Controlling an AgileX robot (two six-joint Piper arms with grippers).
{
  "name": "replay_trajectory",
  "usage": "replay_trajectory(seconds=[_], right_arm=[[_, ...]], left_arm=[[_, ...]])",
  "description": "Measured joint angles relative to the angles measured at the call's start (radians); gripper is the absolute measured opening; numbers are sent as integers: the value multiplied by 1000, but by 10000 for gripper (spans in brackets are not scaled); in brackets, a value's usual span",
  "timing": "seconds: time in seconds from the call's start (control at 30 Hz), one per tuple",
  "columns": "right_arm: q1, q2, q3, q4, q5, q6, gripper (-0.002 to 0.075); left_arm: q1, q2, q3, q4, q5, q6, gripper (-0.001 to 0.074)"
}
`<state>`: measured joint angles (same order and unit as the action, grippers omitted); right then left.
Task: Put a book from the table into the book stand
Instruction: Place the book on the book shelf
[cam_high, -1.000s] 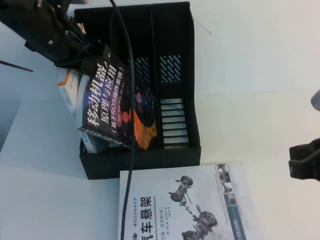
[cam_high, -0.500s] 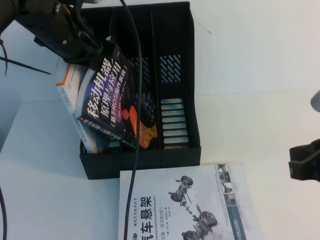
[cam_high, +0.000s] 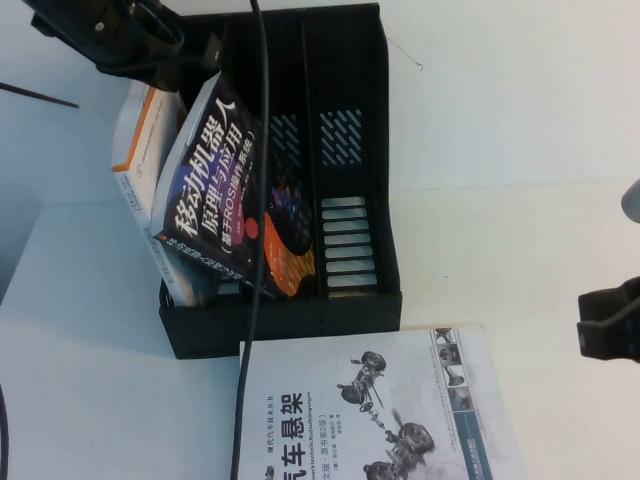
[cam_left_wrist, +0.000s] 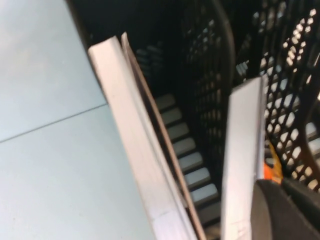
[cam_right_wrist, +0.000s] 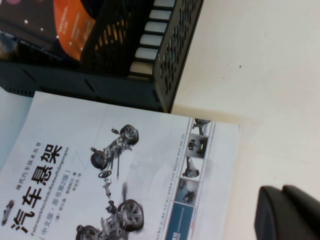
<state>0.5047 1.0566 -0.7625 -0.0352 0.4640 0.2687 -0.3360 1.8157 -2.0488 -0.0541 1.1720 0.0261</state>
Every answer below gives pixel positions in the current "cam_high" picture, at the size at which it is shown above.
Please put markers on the dark colourful robot book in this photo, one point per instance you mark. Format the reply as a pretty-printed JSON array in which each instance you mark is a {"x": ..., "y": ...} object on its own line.
[{"x": 210, "y": 175}]

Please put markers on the black three-slot book stand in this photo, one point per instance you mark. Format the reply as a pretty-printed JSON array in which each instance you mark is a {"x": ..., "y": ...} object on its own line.
[{"x": 350, "y": 65}]

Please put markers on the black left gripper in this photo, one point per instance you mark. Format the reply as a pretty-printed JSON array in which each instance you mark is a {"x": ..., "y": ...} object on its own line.
[{"x": 110, "y": 35}]

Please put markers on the white car suspension book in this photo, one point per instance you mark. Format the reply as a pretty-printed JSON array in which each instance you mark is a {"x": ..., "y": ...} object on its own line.
[{"x": 300, "y": 360}]

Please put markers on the thin black rod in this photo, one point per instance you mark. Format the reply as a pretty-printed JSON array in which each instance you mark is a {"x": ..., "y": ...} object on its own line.
[{"x": 40, "y": 96}]

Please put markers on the white and orange book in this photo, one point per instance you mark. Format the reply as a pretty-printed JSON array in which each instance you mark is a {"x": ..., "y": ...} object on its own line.
[{"x": 145, "y": 140}]

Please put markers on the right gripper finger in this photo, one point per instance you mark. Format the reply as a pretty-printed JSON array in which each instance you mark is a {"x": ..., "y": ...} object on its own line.
[
  {"x": 600, "y": 302},
  {"x": 600, "y": 340}
]

